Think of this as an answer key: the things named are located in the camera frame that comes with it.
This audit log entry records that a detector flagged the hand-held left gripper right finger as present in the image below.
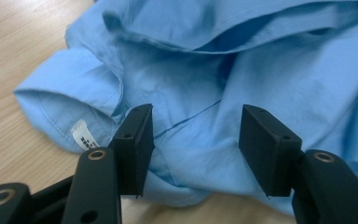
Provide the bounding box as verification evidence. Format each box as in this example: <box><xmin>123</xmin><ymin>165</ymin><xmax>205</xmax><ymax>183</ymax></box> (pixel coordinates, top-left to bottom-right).
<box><xmin>238</xmin><ymin>104</ymin><xmax>303</xmax><ymax>198</ymax></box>

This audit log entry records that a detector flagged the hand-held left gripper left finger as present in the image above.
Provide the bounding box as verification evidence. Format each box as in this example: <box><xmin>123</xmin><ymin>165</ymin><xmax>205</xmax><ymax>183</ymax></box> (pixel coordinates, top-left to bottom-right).
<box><xmin>108</xmin><ymin>103</ymin><xmax>156</xmax><ymax>198</ymax></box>

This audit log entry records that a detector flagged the light blue shirt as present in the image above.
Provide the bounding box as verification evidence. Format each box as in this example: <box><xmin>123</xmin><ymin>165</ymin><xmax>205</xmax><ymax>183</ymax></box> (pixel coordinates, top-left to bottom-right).
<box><xmin>13</xmin><ymin>0</ymin><xmax>358</xmax><ymax>217</ymax></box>

